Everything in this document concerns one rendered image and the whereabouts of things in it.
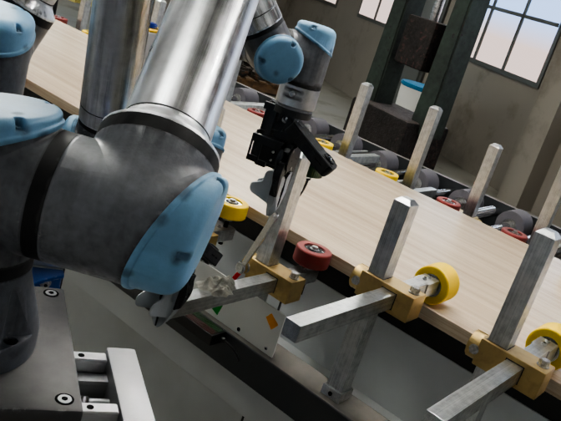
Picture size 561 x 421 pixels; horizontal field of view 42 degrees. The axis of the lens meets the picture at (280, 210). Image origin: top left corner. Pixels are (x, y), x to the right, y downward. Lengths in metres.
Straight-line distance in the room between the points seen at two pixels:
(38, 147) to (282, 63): 0.59
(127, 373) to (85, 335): 1.53
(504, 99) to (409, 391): 6.30
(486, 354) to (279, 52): 0.60
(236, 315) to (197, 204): 0.99
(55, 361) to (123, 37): 0.43
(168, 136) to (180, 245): 0.10
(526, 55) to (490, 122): 0.75
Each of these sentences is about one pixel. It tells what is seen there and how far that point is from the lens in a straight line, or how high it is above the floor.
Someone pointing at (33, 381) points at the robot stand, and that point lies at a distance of 0.71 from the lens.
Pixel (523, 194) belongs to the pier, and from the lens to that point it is 7.06.
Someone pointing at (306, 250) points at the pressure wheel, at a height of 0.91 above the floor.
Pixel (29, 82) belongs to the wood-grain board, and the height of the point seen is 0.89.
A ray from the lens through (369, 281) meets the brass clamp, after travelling 1.37.
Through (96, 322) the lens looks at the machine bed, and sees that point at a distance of 2.31.
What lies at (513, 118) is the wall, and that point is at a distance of 7.62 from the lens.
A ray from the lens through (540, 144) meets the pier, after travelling 7.00.
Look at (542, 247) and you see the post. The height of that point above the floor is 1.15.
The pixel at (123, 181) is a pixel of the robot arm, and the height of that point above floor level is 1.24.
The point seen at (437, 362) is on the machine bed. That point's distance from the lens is 1.60.
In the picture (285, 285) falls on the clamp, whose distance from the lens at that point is 1.48.
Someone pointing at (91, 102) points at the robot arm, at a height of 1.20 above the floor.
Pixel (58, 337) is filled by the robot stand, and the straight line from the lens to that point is 0.78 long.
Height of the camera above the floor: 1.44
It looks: 18 degrees down
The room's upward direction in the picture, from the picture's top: 17 degrees clockwise
